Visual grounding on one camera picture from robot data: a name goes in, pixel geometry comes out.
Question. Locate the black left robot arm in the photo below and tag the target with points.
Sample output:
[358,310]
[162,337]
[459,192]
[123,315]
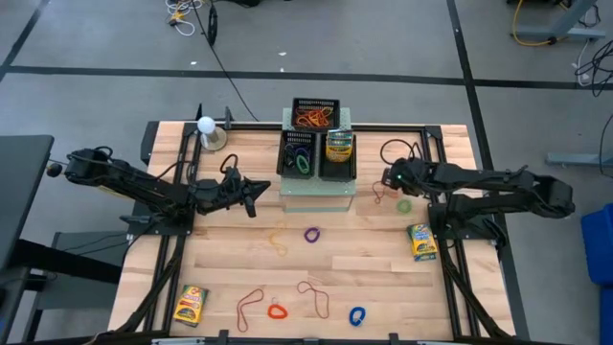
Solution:
[143,189]

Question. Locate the black frame bracket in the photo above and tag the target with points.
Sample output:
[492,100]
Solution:
[495,232]

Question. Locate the silver aluminium bar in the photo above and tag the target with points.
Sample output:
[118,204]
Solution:
[179,341]
[443,343]

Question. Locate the black ball knob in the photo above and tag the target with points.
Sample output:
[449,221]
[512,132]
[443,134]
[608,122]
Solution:
[54,170]

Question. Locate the pale green perforated metal riser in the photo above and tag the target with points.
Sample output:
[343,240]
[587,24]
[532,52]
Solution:
[316,189]

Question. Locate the black table clamp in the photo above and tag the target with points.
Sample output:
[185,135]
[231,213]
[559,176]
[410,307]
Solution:
[199,114]
[228,120]

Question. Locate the purple rubber band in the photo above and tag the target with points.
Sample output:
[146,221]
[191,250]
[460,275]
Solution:
[304,235]

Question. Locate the white bulb wooden base lamp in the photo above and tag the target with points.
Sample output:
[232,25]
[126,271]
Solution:
[206,124]

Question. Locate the yellow rubber band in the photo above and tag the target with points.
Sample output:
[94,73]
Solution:
[320,115]
[311,122]
[280,249]

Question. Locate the grey desk foot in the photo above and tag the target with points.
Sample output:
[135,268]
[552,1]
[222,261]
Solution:
[574,32]

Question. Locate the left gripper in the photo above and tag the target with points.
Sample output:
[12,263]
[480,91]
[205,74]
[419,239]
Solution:
[232,194]

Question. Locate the black desk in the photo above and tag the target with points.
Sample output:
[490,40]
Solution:
[21,191]

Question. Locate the blue plastic bin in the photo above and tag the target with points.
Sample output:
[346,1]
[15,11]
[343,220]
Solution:
[598,244]
[607,316]

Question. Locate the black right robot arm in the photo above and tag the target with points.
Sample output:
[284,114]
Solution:
[503,184]

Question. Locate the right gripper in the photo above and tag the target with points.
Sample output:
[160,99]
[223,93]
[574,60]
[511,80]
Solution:
[412,179]

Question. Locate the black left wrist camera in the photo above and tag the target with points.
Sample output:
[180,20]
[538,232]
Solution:
[234,176]

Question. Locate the orange rubber band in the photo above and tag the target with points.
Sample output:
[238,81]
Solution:
[390,193]

